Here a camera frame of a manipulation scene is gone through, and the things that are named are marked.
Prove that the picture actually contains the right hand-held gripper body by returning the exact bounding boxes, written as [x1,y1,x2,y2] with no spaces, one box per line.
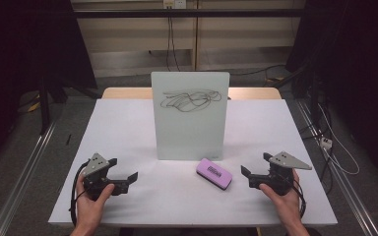
[248,150,313,197]

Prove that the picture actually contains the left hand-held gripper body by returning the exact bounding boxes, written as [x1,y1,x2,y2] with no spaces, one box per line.
[80,152,130,202]

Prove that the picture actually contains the purple whiteboard eraser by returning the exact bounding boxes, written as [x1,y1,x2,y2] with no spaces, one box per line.
[195,157,234,191]

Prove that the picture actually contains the glass whiteboard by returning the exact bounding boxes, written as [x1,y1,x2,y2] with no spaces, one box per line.
[150,71,231,162]

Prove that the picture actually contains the person's right hand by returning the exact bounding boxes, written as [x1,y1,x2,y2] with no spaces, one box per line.
[258,168,305,229]

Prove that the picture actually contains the person's left hand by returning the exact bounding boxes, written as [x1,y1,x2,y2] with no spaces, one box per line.
[75,174,116,230]

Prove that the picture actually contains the white table cover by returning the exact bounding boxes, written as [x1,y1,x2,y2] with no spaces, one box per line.
[47,98,339,228]

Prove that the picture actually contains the white power plug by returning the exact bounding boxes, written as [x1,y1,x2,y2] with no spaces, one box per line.
[319,137,334,150]

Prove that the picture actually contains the wooden table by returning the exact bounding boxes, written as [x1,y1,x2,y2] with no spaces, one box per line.
[100,87,283,100]

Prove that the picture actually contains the yellow floor tape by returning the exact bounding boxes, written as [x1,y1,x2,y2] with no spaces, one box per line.
[27,100,42,113]

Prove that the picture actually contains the black horizontal bar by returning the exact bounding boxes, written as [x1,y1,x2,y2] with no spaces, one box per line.
[73,8,307,19]

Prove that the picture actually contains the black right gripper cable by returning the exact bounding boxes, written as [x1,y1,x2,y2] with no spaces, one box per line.
[289,181,307,220]

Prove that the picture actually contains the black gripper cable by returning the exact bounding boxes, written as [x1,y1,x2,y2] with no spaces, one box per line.
[289,181,307,220]
[68,159,91,228]

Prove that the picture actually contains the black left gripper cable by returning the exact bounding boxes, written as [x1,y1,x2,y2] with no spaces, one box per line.
[68,159,91,228]

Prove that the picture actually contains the aluminium floor rail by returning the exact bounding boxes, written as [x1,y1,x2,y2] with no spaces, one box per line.
[0,119,60,236]
[294,97,378,236]

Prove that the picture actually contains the white cable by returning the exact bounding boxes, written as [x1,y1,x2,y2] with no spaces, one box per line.
[316,102,361,176]

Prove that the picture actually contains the black floor cable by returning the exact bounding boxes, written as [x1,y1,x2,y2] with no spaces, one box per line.
[229,64,287,78]

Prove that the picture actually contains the black hanging wall cables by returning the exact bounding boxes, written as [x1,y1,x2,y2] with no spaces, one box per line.
[147,6,182,73]

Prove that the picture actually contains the white wall socket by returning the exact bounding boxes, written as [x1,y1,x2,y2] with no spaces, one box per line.
[162,0,188,10]

